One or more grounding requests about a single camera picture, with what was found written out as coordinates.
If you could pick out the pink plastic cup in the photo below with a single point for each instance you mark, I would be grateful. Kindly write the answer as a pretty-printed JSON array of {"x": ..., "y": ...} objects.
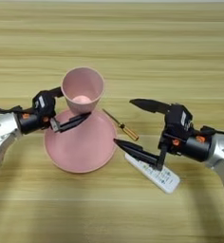
[{"x": 82, "y": 82}]

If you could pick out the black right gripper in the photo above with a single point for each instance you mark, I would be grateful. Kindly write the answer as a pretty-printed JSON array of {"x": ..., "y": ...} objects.
[{"x": 193, "y": 147}]

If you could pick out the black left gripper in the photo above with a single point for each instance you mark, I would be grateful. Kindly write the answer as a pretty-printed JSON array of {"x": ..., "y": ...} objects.
[{"x": 31, "y": 121}]

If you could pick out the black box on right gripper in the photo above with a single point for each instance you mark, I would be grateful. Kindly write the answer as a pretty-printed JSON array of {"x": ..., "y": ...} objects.
[{"x": 178, "y": 118}]

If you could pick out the white remote control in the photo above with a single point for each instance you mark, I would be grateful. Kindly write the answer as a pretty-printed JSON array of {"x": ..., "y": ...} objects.
[{"x": 166, "y": 180}]

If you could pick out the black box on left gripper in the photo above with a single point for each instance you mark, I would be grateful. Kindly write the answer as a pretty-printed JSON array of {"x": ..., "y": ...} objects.
[{"x": 42, "y": 102}]

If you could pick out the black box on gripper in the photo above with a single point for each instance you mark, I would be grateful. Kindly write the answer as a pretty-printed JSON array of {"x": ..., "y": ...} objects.
[
  {"x": 42, "y": 102},
  {"x": 178, "y": 118}
]

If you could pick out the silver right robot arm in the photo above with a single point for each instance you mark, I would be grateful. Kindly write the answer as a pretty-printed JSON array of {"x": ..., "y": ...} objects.
[{"x": 223, "y": 148}]

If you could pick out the pink round plate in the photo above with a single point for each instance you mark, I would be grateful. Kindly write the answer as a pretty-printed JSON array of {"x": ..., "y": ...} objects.
[{"x": 85, "y": 152}]

